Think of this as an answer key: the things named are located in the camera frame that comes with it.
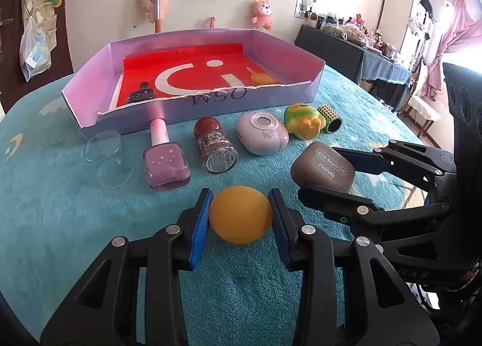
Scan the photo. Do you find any purple cardboard box red lining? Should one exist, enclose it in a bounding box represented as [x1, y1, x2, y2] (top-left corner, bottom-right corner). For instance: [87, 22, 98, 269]
[61, 28, 325, 139]

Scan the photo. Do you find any white wardrobe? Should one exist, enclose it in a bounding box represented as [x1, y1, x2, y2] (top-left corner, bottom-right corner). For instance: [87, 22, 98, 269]
[377, 0, 433, 64]

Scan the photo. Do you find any brown eyeshadow case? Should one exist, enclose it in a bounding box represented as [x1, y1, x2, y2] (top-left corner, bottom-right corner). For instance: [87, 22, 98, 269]
[290, 142, 355, 192]

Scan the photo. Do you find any glitter bottle with red cap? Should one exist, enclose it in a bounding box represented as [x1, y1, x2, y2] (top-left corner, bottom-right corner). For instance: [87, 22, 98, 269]
[194, 116, 239, 174]

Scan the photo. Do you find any green and yellow toy figure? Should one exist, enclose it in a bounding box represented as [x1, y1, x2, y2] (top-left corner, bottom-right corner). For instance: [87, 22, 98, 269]
[283, 103, 326, 141]

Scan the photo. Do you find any pink nail polish bottle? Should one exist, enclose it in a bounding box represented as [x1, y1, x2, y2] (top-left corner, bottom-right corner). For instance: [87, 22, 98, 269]
[142, 119, 191, 192]

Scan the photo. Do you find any clear plastic bag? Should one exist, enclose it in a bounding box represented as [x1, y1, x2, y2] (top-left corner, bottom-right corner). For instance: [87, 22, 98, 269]
[20, 17, 52, 82]

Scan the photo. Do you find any pink bear plush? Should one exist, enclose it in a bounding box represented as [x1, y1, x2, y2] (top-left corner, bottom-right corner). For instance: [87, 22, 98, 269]
[252, 0, 274, 31]

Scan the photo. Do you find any pink curtain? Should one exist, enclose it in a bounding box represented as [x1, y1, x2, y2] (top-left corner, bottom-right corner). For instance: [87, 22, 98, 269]
[421, 0, 482, 100]

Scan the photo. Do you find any brown door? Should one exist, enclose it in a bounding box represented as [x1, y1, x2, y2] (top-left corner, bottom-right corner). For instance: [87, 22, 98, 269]
[0, 0, 74, 113]

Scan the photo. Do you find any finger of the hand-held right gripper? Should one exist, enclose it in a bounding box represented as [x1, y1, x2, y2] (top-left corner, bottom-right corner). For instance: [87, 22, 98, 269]
[297, 185, 452, 242]
[331, 141, 458, 182]

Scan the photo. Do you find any gold studded cylinder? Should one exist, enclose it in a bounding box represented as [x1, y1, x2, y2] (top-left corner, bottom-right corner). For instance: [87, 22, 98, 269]
[317, 104, 343, 134]

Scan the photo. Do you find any black nail polish bottle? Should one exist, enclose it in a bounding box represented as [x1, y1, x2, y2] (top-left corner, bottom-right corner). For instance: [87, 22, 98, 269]
[126, 82, 156, 106]

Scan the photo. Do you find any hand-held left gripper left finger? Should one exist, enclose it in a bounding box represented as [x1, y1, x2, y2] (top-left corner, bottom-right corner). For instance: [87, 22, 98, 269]
[39, 188, 214, 346]

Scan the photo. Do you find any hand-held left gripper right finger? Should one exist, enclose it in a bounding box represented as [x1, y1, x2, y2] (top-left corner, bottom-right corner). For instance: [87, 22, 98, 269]
[267, 188, 442, 346]

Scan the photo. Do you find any pink pig plush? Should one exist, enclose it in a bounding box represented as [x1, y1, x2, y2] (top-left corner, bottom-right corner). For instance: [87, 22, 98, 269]
[136, 0, 169, 23]

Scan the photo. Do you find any orange egg-shaped container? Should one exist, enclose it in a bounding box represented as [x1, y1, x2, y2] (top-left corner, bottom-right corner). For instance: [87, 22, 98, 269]
[251, 73, 278, 87]
[209, 186, 273, 244]

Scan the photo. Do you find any lilac oval compact case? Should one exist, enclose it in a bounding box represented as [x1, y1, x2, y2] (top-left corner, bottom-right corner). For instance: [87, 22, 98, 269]
[236, 111, 290, 156]

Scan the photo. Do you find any table with dark cloth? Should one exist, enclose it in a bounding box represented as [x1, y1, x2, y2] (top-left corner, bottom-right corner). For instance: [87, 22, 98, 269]
[294, 24, 413, 113]

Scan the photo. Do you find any clear plastic cup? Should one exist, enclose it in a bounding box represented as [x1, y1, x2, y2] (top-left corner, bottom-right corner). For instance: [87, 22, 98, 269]
[83, 130, 135, 189]

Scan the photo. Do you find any clutter of bottles and toiletries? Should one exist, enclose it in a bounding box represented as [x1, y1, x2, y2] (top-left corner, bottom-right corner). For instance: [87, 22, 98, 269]
[297, 11, 407, 62]

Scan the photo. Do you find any stool with white cushion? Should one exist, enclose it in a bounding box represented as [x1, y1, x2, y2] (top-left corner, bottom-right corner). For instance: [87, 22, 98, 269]
[405, 86, 441, 139]

